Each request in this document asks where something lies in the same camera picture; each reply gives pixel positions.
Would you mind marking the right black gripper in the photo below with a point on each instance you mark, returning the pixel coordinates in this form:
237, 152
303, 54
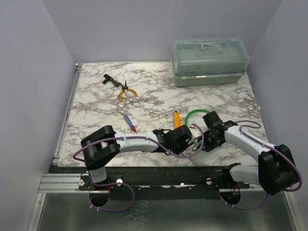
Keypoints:
208, 146

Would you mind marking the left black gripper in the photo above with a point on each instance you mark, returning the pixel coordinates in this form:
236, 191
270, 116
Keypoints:
186, 145

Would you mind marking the green cable lock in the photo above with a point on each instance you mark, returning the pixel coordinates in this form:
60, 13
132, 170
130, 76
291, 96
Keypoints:
193, 112

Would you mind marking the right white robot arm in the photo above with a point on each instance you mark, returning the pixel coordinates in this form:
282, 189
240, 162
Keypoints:
275, 170

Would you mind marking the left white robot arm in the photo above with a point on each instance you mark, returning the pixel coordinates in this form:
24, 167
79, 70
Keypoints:
100, 147

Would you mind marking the orange utility knife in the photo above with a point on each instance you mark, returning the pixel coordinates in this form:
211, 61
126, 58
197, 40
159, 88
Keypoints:
176, 119

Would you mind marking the blue red screwdriver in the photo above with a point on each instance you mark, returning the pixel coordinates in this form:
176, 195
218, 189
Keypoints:
129, 122

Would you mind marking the clear green plastic toolbox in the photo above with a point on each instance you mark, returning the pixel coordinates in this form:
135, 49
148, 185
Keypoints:
201, 62

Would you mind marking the black t-shaped tool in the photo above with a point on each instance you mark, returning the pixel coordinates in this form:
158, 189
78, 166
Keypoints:
108, 78

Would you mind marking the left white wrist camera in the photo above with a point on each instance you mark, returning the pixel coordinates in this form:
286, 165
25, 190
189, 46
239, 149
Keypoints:
196, 132

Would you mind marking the black mounting rail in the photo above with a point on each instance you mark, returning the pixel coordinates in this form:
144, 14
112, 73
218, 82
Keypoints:
155, 183

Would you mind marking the left aluminium extrusion rail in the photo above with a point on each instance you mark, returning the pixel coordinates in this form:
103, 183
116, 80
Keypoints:
56, 154

